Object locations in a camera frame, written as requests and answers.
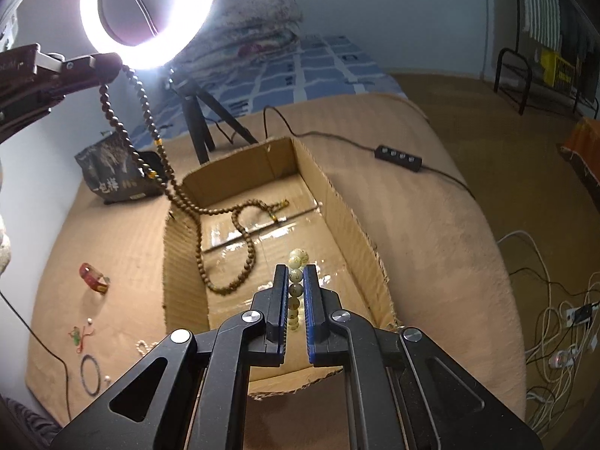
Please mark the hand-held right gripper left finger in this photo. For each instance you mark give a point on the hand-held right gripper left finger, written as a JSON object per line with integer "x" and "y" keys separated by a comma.
{"x": 281, "y": 300}

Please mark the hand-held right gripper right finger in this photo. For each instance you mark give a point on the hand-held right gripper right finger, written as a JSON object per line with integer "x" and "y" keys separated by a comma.
{"x": 309, "y": 300}

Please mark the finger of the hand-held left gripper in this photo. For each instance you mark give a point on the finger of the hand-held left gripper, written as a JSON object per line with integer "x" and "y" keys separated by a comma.
{"x": 89, "y": 68}

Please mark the cardboard box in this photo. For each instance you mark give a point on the cardboard box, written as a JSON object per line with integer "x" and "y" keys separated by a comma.
{"x": 349, "y": 243}

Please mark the black snack bag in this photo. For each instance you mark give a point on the black snack bag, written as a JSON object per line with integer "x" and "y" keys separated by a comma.
{"x": 110, "y": 168}

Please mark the black tripod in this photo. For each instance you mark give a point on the black tripod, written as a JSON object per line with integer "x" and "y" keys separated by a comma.
{"x": 194, "y": 117}

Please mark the tan fleece blanket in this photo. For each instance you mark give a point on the tan fleece blanket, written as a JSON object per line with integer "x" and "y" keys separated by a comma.
{"x": 422, "y": 243}

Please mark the black inline remote control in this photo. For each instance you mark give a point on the black inline remote control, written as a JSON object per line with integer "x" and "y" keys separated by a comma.
{"x": 396, "y": 157}

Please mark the folded floral blanket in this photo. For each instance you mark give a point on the folded floral blanket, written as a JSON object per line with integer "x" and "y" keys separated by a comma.
{"x": 253, "y": 33}

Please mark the thin black bangle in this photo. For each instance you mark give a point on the thin black bangle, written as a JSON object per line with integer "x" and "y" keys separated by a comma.
{"x": 82, "y": 375}

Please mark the blue patterned bed sheet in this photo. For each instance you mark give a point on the blue patterned bed sheet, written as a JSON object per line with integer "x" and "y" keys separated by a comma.
{"x": 318, "y": 70}

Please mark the white power strip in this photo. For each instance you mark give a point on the white power strip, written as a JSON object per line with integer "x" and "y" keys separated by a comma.
{"x": 560, "y": 359}
{"x": 581, "y": 314}

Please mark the dark striped cloth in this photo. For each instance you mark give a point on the dark striped cloth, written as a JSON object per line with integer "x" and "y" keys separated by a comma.
{"x": 23, "y": 424}

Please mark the black metal rack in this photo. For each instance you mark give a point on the black metal rack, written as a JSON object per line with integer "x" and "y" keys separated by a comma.
{"x": 527, "y": 75}

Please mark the orange cloth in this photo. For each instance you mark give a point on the orange cloth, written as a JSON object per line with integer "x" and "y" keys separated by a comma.
{"x": 586, "y": 145}

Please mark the yellow box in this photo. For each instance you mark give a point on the yellow box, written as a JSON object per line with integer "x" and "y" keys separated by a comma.
{"x": 558, "y": 68}

